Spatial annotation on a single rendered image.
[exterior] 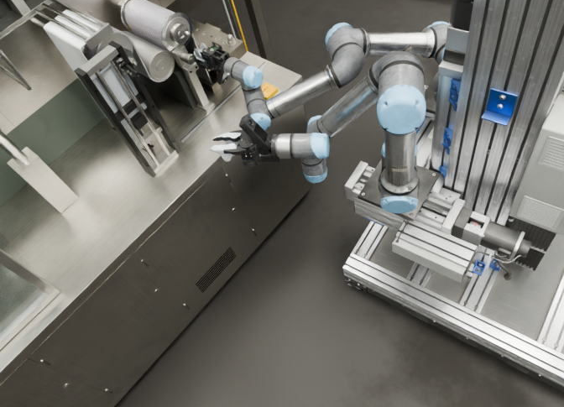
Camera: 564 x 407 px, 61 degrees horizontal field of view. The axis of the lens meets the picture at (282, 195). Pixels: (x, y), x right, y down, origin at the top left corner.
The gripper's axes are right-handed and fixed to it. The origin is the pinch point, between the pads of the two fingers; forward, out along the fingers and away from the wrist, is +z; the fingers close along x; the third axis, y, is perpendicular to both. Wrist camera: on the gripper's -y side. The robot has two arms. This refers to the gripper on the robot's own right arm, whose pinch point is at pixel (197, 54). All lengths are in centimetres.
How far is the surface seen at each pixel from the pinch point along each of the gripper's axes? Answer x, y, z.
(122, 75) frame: 37.8, 25.4, -14.7
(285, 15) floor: -141, -109, 97
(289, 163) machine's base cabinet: -8, -64, -29
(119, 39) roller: 27.3, 27.9, -1.7
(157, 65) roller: 19.7, 10.1, -2.5
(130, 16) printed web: 11.2, 19.7, 18.2
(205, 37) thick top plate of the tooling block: -13.5, -5.9, 12.1
